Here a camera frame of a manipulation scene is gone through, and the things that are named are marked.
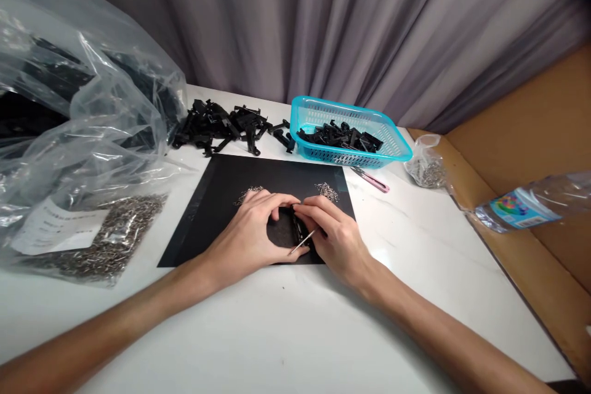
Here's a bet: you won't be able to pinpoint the black work mat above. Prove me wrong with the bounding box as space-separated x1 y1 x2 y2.
156 153 357 269

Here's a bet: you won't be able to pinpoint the person's left hand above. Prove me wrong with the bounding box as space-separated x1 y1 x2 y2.
203 190 311 282

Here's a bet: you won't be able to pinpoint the clear plastic water bottle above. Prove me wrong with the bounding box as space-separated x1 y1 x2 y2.
473 170 591 235

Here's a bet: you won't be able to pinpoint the person's left index finger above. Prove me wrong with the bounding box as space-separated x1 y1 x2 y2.
256 192 302 213

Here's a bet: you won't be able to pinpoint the small clear bag of metal parts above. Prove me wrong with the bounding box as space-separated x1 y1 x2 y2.
403 133 449 191

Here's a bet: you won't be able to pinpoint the grey curtain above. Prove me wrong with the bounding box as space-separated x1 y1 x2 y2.
9 0 591 135

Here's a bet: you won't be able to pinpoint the person's left thumb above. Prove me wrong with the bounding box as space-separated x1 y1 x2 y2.
268 244 311 262

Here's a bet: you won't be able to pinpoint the black plastic clip part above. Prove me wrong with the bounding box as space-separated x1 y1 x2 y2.
278 203 309 250

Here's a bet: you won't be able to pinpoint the heap of black clips in basket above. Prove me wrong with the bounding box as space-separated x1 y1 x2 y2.
296 119 385 153

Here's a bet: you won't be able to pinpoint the pile of small metal springs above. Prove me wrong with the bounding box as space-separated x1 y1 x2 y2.
232 185 266 207
313 181 342 204

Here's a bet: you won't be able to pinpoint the turquoise plastic basket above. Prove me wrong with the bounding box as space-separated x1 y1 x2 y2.
289 95 414 169

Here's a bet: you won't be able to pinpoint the pink handled snips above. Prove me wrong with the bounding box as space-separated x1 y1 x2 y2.
350 166 392 195

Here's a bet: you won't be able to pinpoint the flat clear bag of metal pins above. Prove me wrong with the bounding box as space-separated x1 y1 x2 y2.
0 190 170 289

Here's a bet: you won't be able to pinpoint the person's right fingers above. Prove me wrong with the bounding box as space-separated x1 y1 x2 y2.
292 195 344 247

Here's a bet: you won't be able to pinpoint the person's right hand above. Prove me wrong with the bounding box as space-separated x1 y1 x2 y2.
292 195 377 289

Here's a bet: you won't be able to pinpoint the cardboard box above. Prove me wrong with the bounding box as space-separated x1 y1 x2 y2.
406 41 591 385

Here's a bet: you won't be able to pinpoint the thin metal pin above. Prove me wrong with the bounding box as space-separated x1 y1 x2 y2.
287 228 318 257

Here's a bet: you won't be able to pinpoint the large clear bag of black parts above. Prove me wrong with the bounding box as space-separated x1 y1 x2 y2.
0 0 190 228

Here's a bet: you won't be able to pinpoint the pile of black plastic clips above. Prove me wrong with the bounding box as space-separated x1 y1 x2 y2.
169 98 297 158

